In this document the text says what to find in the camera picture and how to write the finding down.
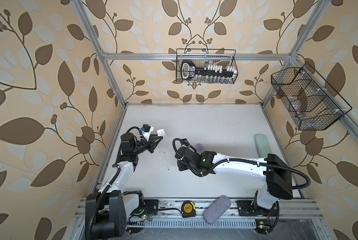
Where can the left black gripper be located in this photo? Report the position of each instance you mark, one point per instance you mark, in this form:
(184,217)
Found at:
(150,145)

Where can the white earbud charging case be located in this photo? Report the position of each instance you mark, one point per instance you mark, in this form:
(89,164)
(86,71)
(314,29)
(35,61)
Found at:
(161,133)

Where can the black socket holder rail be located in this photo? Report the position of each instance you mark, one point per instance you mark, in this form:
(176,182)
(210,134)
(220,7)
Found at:
(189,70)

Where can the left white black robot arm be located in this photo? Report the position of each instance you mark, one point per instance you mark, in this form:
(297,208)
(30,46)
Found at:
(108,210)

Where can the grey fabric glasses case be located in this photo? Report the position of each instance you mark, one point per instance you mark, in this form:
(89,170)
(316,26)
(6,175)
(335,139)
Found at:
(217,209)

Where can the yellow black tape measure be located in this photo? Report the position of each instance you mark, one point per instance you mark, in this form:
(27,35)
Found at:
(188,209)

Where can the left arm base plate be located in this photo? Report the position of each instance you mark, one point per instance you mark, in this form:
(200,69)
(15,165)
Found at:
(148,207)

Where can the back black wire basket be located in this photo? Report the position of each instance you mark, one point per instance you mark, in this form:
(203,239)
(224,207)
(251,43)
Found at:
(225,57)

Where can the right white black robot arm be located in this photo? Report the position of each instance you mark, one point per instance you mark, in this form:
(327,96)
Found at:
(279,179)

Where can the black wire basket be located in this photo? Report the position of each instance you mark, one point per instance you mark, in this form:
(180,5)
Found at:
(225,57)
(311,100)

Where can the right black wire basket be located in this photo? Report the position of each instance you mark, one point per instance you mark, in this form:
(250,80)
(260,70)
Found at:
(311,100)

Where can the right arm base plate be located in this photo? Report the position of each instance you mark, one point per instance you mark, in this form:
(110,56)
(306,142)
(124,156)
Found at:
(246,209)

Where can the purple earbud charging case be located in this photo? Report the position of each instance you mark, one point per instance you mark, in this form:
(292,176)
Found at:
(199,147)

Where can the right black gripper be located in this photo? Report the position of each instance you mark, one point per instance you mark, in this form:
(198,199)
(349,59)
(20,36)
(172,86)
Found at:
(180,167)

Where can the aluminium frame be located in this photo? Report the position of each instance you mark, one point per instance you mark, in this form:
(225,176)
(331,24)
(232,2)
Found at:
(299,59)

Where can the green glasses case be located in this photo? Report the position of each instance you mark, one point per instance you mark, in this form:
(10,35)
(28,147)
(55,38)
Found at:
(262,145)

